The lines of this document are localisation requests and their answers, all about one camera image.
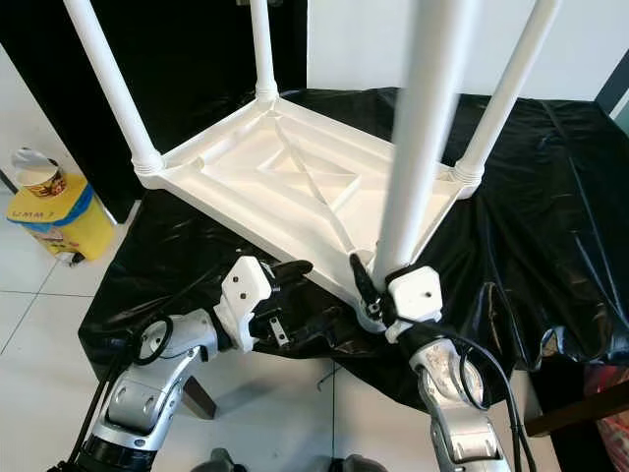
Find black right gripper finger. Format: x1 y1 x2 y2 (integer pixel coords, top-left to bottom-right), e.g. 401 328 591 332
350 253 380 308

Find white plastic table top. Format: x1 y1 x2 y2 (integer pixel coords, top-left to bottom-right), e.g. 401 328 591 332
133 90 486 330

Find dark grey robot right foot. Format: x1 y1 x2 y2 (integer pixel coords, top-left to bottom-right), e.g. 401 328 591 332
339 454 389 472

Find dark grey robot foot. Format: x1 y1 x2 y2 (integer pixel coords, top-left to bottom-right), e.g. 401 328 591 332
339 454 389 472
197 447 242 472

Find dark grey robot left foot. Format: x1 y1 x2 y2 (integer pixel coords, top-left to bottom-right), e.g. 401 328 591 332
197 447 242 472

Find black plastic table cover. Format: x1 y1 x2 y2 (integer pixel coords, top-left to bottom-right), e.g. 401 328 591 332
79 88 629 409

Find black door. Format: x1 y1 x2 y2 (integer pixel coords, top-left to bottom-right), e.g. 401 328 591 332
0 0 308 222

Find yellow blue cardboard box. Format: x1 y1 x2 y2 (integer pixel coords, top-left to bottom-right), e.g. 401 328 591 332
8 175 117 262

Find instant noodle cup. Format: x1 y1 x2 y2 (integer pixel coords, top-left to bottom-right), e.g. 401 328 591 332
12 147 70 198

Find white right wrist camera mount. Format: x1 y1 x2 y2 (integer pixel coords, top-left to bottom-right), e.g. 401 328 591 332
383 265 443 343

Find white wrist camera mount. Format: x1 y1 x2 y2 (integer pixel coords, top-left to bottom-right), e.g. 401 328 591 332
216 256 278 352
383 265 443 343

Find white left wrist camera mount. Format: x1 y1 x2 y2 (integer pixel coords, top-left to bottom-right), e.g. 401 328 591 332
216 256 278 352

